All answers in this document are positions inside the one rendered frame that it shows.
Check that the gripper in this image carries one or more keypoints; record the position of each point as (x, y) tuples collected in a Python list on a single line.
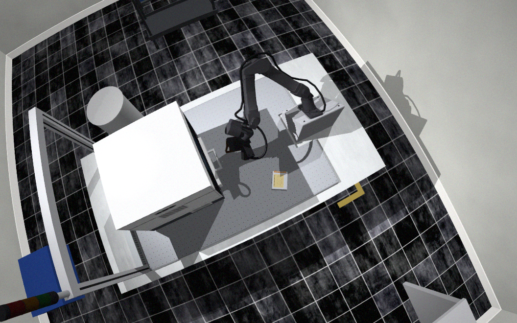
[(229, 143)]

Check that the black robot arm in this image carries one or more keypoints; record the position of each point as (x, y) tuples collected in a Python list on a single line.
[(250, 109)]

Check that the white lab instrument with drawer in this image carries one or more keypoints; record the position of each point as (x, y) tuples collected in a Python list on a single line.
[(152, 174)]

